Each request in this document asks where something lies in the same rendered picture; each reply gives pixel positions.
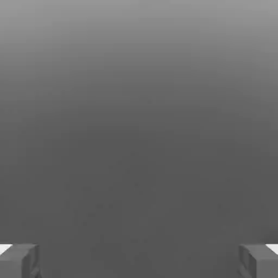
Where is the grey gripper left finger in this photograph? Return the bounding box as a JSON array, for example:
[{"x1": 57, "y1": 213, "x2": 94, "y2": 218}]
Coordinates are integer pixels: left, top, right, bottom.
[{"x1": 0, "y1": 243, "x2": 42, "y2": 278}]

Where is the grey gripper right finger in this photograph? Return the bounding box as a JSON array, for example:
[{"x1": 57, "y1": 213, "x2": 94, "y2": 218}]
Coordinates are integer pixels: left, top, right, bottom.
[{"x1": 238, "y1": 243, "x2": 278, "y2": 278}]

